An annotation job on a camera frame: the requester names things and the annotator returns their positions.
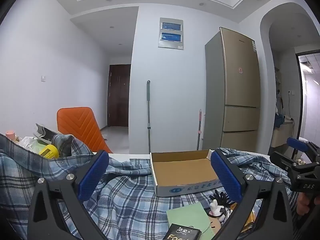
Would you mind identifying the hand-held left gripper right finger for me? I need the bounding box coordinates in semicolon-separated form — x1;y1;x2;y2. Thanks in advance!
210;148;294;240

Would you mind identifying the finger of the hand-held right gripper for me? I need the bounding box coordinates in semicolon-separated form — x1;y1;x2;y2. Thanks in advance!
287;137;320;165
269;151;297;174

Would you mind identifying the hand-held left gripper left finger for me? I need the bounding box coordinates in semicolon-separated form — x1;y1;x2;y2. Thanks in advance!
27;150;110;240

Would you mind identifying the round wooden slotted disc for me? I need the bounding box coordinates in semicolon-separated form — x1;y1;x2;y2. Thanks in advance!
209;215;223;230

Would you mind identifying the shallow cardboard box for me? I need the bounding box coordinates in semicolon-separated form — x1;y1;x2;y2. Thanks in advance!
149;149;223;197

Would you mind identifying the green flat pack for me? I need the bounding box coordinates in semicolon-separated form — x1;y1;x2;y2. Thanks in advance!
166;202;218;240

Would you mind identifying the person's right hand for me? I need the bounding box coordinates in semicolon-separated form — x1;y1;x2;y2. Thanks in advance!
296;194;313;216

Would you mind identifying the beige cabinet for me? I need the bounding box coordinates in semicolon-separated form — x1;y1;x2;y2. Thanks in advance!
271;120;295;147

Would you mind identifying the dark blue cloth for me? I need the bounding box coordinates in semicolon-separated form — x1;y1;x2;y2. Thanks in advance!
274;113;285;130

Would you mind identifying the blue plaid cloth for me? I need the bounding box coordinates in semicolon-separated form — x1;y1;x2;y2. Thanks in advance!
0;132;300;240

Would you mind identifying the yellow plastic object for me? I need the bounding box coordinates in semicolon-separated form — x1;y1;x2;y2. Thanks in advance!
38;144;60;159

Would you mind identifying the orange chair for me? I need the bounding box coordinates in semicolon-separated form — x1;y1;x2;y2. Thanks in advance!
57;107;113;154

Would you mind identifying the white and dark package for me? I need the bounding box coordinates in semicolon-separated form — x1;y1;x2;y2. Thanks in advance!
35;123;60;141

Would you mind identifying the black tissue pack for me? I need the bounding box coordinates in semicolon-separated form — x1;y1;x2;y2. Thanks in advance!
164;223;202;240

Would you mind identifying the white plastic bag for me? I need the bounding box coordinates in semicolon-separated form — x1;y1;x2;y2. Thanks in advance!
18;136;50;153

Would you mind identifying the gold refrigerator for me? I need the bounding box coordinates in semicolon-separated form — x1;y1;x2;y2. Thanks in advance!
204;27;261;150

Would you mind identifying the dark brown door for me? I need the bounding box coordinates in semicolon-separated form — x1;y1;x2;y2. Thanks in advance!
107;64;131;127

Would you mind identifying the grey electrical panel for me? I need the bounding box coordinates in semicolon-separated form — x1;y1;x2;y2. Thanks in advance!
158;17;184;50

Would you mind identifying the bundle of black hair ties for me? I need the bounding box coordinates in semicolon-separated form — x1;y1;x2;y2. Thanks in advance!
209;189;237;207

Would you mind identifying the dark door frame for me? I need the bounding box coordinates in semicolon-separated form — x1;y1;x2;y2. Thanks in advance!
295;51;320;140

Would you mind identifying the grey mop handle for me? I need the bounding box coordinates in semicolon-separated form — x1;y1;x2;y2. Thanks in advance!
146;80;152;153

